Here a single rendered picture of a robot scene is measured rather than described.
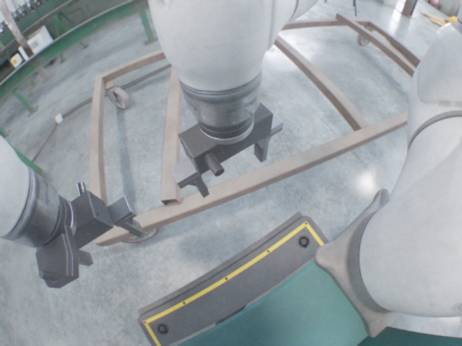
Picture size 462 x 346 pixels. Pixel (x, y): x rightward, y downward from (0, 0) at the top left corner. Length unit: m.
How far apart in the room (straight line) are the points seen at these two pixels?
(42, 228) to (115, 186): 1.12
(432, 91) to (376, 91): 1.68
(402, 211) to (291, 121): 1.23
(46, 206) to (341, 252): 0.37
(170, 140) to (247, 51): 0.74
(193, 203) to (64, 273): 0.61
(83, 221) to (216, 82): 0.24
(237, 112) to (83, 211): 0.24
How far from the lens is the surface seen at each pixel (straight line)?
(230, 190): 0.80
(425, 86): 0.32
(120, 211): 0.35
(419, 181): 0.23
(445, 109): 0.29
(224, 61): 0.18
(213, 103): 0.22
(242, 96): 0.22
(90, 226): 0.32
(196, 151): 0.28
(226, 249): 1.05
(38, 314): 1.71
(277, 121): 0.38
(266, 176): 0.83
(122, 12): 2.48
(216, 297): 0.72
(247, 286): 0.72
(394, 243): 0.22
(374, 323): 0.36
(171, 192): 0.78
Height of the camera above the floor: 1.04
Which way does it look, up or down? 62 degrees down
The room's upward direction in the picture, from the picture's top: 8 degrees counter-clockwise
